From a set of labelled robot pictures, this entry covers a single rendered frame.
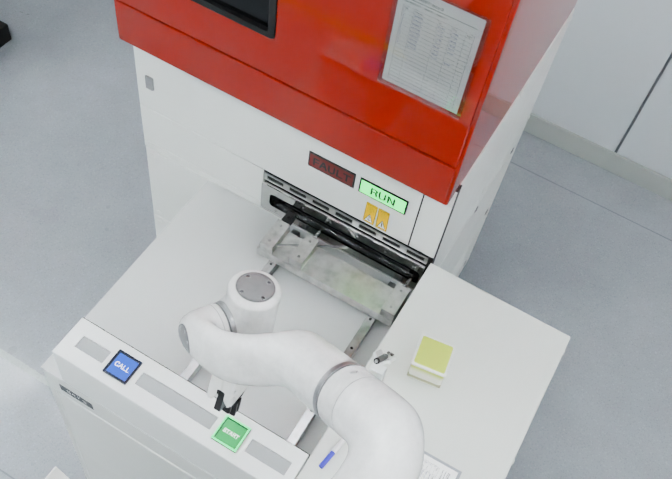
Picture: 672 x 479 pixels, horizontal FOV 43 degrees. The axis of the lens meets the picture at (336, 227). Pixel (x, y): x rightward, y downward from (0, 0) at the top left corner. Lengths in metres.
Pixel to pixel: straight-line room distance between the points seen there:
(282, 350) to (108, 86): 2.49
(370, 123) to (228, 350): 0.60
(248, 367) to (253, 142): 0.84
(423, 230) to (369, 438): 0.87
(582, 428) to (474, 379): 1.19
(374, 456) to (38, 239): 2.25
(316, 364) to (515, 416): 0.72
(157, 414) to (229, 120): 0.68
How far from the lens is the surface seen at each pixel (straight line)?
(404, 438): 1.06
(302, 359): 1.18
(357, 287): 1.96
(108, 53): 3.72
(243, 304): 1.28
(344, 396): 1.10
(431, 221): 1.83
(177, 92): 2.02
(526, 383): 1.84
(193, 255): 2.06
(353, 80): 1.58
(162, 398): 1.74
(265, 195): 2.06
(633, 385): 3.10
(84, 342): 1.81
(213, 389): 1.46
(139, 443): 1.95
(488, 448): 1.76
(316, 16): 1.54
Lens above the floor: 2.54
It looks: 54 degrees down
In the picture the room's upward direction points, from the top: 10 degrees clockwise
